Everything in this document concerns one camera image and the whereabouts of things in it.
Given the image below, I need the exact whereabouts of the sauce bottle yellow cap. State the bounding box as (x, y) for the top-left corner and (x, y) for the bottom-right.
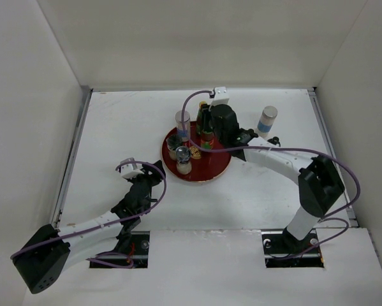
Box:
(196, 101), (209, 135)
(200, 129), (214, 150)

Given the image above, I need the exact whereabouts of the sauce bottle yellow cap front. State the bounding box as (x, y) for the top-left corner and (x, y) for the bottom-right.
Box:
(200, 129), (214, 150)

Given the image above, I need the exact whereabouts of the silver-lid spice jar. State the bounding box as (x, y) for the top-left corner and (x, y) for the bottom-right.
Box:
(257, 106), (278, 138)
(175, 110), (191, 142)

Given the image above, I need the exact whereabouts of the black grinder-top shaker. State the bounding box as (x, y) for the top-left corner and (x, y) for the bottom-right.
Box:
(267, 136), (281, 147)
(175, 146), (192, 175)

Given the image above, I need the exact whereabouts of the black-cap glass jar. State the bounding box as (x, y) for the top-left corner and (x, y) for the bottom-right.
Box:
(166, 134), (183, 160)

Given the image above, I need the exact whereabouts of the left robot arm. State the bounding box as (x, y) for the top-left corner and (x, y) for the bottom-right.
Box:
(11, 158), (166, 295)

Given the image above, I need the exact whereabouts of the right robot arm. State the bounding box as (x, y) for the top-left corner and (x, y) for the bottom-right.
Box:
(203, 104), (345, 252)

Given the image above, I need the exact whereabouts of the red round lacquer tray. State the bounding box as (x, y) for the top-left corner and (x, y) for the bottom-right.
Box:
(161, 127), (231, 182)

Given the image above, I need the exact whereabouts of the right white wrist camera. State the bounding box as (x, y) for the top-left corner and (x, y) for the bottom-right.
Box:
(209, 87), (230, 111)

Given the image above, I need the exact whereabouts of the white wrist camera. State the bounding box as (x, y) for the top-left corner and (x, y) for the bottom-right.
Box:
(115, 157), (143, 180)
(209, 87), (230, 111)

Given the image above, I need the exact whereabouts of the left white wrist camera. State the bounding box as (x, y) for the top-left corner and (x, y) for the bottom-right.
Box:
(115, 157), (143, 180)

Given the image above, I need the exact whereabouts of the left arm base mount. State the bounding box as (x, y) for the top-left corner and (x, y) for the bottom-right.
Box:
(89, 231), (151, 269)

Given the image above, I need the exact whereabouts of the right metal table rail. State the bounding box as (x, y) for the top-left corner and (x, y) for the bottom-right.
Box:
(307, 87), (361, 228)

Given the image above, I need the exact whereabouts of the metal table rail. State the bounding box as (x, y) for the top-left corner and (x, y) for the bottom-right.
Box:
(50, 85), (92, 228)
(307, 87), (361, 228)

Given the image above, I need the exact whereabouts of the left metal table rail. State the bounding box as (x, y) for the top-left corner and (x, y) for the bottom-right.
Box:
(50, 85), (92, 228)

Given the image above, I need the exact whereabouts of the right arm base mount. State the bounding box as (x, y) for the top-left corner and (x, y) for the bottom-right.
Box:
(261, 229), (324, 268)

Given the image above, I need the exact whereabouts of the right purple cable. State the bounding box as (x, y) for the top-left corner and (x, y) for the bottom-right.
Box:
(181, 89), (361, 259)

